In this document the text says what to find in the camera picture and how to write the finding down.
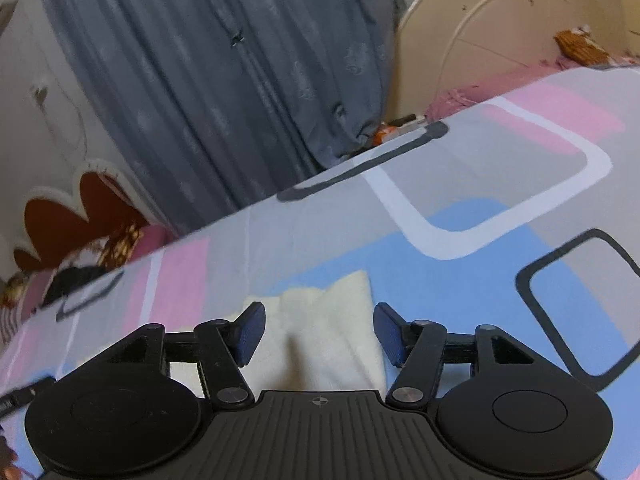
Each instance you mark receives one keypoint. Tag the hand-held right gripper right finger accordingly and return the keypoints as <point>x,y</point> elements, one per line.
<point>389,332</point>

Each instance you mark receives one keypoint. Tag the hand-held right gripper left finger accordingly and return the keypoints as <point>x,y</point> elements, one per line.
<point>250,332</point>

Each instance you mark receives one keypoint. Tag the white knit sweater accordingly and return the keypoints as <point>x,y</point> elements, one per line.
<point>330,310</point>

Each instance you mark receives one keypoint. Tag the pink striped pillow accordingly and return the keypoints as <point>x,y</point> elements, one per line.
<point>10,320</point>

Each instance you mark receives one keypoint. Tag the black cloth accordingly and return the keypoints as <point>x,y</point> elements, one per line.
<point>75,280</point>

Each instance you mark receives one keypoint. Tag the brown floral pillow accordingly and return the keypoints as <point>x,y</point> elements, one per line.
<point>115,247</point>

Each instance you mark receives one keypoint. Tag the patterned grey pink bedsheet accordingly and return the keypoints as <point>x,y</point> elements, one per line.
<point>450,185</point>

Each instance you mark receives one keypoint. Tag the small orange packet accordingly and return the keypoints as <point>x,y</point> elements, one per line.
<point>385,132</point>

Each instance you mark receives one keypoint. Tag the black and white stick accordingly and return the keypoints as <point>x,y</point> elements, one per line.
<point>407,120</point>

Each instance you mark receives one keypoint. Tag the pink bed cover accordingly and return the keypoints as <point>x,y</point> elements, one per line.
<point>465,95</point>

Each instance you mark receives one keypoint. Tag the blue-grey curtain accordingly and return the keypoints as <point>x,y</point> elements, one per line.
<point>200,85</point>

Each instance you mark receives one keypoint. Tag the cream arched headboard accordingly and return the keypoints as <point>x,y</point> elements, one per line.
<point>500,25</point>

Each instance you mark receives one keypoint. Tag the white wall socket plug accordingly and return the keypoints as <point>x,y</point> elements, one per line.
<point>39,91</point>

